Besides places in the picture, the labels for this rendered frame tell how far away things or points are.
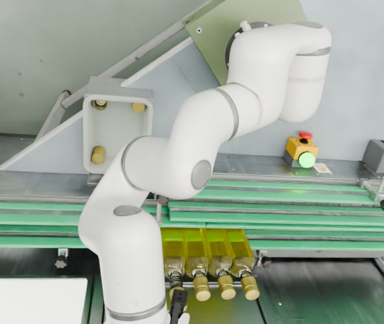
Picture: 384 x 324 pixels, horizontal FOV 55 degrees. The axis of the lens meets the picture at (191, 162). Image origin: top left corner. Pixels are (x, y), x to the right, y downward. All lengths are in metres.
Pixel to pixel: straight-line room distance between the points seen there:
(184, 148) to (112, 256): 0.16
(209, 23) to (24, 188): 0.65
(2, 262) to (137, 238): 0.78
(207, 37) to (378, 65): 0.53
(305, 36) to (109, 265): 0.44
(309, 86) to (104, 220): 0.40
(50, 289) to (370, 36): 1.09
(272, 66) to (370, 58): 0.66
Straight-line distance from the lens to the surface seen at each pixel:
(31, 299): 1.05
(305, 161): 1.11
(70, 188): 1.08
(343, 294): 1.26
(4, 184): 1.12
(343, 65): 1.16
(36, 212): 1.04
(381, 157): 1.26
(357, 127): 1.27
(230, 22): 0.93
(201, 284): 0.88
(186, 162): 0.46
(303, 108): 0.68
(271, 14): 0.95
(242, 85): 0.58
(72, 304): 1.02
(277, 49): 0.57
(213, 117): 0.50
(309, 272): 1.28
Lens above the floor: 1.73
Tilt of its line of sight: 60 degrees down
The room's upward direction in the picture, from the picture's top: 165 degrees clockwise
